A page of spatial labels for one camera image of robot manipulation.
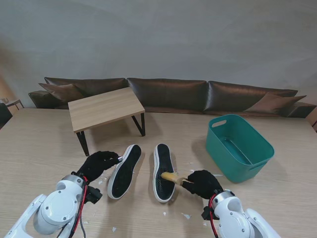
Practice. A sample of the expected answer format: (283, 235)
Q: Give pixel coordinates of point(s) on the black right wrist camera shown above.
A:
(207, 213)

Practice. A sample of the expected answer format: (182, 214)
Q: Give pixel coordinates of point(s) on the brown leather sofa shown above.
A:
(168, 94)

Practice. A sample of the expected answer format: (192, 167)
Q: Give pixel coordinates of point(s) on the yellow canvas sneaker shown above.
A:
(163, 158)
(125, 173)

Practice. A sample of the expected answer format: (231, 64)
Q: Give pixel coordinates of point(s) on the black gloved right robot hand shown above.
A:
(203, 183)

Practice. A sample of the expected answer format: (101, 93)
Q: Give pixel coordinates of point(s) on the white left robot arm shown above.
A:
(58, 208)

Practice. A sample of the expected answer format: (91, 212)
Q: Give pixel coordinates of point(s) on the brown leather throw pillow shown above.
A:
(59, 90)
(270, 102)

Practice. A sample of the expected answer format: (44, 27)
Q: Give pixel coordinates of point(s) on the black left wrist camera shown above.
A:
(94, 194)

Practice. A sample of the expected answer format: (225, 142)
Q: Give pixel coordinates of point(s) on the light wooden cabinet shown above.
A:
(314, 122)

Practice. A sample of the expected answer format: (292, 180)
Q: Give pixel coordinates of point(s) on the wooden brush yellow bristles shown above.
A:
(171, 176)

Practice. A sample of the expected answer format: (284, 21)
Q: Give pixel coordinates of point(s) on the small wooden black-legged stand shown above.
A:
(104, 109)

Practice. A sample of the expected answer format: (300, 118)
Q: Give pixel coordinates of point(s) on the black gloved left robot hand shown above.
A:
(96, 166)

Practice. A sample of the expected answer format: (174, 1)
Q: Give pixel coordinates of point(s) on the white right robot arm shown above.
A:
(237, 218)

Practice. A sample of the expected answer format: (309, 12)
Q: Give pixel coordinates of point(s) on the dark chair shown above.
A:
(3, 116)

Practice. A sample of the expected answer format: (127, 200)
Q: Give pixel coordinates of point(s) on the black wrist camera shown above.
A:
(207, 213)
(94, 194)

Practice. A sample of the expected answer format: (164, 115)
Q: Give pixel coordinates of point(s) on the green plastic basin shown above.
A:
(215, 138)

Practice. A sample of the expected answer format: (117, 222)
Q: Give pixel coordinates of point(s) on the wooden side table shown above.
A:
(13, 101)

